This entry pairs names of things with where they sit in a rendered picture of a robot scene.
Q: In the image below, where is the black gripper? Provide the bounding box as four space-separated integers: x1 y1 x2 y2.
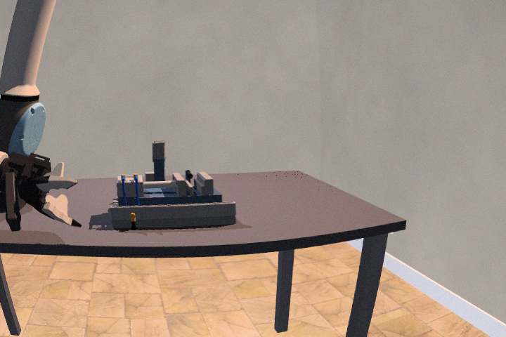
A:
0 152 82 227

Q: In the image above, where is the tan rectangular block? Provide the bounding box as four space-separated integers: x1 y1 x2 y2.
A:
145 172 155 182

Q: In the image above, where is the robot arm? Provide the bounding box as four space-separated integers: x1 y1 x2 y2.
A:
0 0 56 232

